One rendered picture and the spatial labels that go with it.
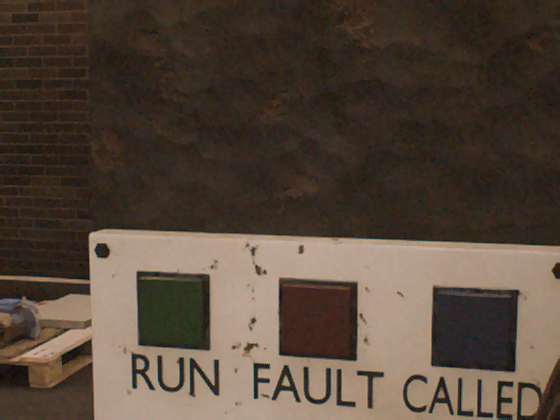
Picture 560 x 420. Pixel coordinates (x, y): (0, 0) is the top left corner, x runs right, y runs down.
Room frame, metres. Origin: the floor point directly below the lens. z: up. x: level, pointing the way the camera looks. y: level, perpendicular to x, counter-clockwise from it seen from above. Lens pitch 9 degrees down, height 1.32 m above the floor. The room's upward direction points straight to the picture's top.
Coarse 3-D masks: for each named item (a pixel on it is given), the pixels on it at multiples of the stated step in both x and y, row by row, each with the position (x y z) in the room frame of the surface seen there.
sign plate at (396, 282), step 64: (128, 256) 0.55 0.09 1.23; (192, 256) 0.54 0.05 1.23; (256, 256) 0.53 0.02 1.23; (320, 256) 0.52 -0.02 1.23; (384, 256) 0.51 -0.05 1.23; (448, 256) 0.51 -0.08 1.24; (512, 256) 0.50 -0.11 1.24; (128, 320) 0.55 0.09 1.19; (256, 320) 0.53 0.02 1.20; (384, 320) 0.51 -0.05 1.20; (512, 320) 0.49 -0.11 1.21; (128, 384) 0.55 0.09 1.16; (192, 384) 0.54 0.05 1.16; (256, 384) 0.53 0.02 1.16; (320, 384) 0.52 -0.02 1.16; (384, 384) 0.51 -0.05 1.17; (448, 384) 0.51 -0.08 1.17; (512, 384) 0.50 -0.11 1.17
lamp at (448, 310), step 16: (448, 304) 0.50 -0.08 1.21; (464, 304) 0.50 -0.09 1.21; (480, 304) 0.50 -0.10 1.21; (496, 304) 0.49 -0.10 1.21; (448, 320) 0.50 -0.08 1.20; (464, 320) 0.50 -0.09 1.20; (480, 320) 0.50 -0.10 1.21; (496, 320) 0.49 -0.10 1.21; (448, 336) 0.50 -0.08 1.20; (464, 336) 0.50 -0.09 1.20; (480, 336) 0.50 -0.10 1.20; (496, 336) 0.49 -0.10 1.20; (448, 352) 0.50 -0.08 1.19; (464, 352) 0.50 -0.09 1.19; (480, 352) 0.50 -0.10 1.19; (496, 352) 0.49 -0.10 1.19
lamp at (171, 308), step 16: (144, 288) 0.54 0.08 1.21; (160, 288) 0.54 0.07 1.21; (176, 288) 0.54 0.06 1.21; (192, 288) 0.54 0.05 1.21; (144, 304) 0.54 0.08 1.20; (160, 304) 0.54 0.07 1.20; (176, 304) 0.54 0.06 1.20; (192, 304) 0.54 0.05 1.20; (144, 320) 0.54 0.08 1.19; (160, 320) 0.54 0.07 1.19; (176, 320) 0.54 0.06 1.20; (192, 320) 0.54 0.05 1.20; (144, 336) 0.54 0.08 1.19; (160, 336) 0.54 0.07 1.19; (176, 336) 0.54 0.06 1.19; (192, 336) 0.54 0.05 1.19
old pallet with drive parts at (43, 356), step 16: (48, 336) 4.91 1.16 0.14; (64, 336) 4.89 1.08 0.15; (80, 336) 4.89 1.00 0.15; (0, 352) 4.59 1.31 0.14; (16, 352) 4.59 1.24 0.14; (32, 352) 4.58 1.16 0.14; (48, 352) 4.58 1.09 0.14; (64, 352) 4.65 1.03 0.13; (80, 352) 5.02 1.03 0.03; (0, 368) 4.75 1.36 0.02; (32, 368) 4.51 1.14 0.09; (48, 368) 4.51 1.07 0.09; (64, 368) 4.76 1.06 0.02; (80, 368) 4.82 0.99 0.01; (32, 384) 4.50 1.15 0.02; (48, 384) 4.50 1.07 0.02
